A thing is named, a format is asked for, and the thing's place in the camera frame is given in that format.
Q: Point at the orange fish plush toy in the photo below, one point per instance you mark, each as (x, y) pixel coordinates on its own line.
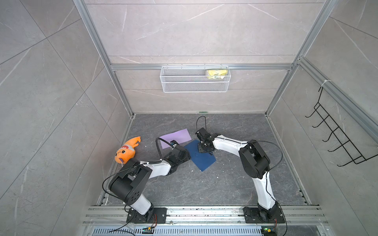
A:
(127, 150)

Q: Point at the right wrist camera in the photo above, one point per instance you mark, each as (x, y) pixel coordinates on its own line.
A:
(204, 136)

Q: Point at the black wire hook rack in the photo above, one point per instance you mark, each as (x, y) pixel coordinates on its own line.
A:
(343, 141)

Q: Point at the aluminium mounting rail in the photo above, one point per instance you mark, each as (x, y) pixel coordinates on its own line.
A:
(204, 221)

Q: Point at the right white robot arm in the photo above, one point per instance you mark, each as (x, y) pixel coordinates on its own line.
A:
(255, 163)

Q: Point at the purple envelope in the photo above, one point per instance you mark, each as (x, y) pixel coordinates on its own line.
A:
(180, 136)

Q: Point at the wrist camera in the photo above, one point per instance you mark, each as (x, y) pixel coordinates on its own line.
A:
(174, 144)
(204, 136)

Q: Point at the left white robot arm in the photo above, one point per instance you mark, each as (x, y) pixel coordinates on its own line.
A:
(128, 185)

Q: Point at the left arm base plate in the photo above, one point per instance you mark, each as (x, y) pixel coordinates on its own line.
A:
(156, 215)

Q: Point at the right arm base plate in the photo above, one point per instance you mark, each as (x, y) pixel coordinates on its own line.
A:
(258, 215)

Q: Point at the dark blue envelope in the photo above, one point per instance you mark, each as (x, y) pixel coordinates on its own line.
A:
(202, 160)

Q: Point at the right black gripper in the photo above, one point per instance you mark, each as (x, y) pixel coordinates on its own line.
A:
(200, 149)

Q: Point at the yellow item in basket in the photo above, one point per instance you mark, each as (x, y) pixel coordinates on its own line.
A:
(216, 73)

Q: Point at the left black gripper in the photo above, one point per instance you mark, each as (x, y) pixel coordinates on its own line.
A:
(186, 155)

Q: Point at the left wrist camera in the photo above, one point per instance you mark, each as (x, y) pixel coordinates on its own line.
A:
(174, 144)

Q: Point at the white wire mesh basket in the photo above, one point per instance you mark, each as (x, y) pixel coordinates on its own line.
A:
(185, 79)

